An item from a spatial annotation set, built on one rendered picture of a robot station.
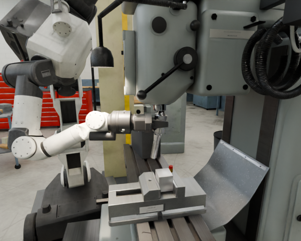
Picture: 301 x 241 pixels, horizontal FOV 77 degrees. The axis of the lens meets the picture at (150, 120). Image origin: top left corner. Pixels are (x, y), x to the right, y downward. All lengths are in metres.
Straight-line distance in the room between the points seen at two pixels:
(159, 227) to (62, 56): 0.73
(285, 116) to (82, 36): 0.86
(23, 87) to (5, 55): 9.88
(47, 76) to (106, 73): 1.60
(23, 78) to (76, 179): 0.85
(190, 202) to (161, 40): 0.55
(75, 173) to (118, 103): 1.24
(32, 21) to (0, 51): 9.81
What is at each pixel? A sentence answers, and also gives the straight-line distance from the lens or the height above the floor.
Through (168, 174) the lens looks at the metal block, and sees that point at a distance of 0.71.
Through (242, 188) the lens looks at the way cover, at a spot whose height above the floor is 0.98.
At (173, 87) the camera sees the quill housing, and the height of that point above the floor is 1.37.
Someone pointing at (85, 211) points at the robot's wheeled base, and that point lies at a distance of 1.36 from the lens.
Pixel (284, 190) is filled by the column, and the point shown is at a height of 1.01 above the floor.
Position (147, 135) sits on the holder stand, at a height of 1.07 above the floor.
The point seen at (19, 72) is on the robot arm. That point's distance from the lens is 0.85.
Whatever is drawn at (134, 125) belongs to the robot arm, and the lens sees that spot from 0.70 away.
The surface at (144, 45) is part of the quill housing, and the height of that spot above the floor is 1.50.
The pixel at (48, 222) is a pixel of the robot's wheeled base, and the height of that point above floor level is 0.58.
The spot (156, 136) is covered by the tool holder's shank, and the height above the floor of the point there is 1.18.
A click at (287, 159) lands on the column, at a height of 1.13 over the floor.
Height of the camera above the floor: 1.41
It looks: 14 degrees down
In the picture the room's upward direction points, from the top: straight up
